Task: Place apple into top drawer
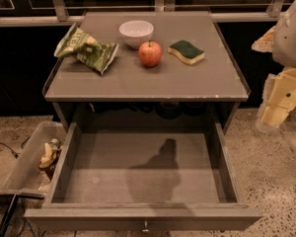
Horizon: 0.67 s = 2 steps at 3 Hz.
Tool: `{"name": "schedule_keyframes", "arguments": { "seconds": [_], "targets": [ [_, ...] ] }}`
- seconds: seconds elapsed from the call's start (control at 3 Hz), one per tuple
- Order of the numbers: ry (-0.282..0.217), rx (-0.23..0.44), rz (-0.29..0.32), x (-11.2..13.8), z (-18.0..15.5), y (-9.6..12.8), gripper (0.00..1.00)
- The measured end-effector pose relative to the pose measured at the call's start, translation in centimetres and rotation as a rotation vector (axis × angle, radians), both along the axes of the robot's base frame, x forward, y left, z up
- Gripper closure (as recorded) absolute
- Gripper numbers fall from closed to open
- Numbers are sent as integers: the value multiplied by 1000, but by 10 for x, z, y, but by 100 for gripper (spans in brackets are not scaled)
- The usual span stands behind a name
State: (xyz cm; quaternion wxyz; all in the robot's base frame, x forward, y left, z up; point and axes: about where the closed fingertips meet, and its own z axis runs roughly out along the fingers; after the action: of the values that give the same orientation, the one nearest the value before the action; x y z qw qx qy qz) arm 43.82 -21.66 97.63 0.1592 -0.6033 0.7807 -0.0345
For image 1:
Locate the metal drawer knob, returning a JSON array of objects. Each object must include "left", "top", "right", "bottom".
[{"left": 141, "top": 220, "right": 150, "bottom": 234}]

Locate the red apple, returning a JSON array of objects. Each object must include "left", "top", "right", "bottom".
[{"left": 138, "top": 40, "right": 162, "bottom": 67}]

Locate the black stand with cables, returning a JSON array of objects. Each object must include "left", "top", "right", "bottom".
[{"left": 0, "top": 193, "right": 41, "bottom": 237}]

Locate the open grey top drawer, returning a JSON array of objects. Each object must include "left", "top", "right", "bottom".
[{"left": 26, "top": 123, "right": 261, "bottom": 232}]

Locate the green chip bag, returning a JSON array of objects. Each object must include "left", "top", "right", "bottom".
[{"left": 54, "top": 24, "right": 119, "bottom": 74}]

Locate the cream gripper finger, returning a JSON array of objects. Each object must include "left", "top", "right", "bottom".
[
  {"left": 252, "top": 27, "right": 275, "bottom": 52},
  {"left": 256, "top": 67, "right": 296, "bottom": 132}
]

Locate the metal window railing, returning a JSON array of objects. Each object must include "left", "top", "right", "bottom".
[{"left": 0, "top": 0, "right": 296, "bottom": 28}]

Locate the green yellow sponge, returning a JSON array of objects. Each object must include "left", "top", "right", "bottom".
[{"left": 168, "top": 40, "right": 205, "bottom": 65}]

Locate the white ceramic bowl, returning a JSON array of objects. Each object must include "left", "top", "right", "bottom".
[{"left": 119, "top": 20, "right": 154, "bottom": 49}]

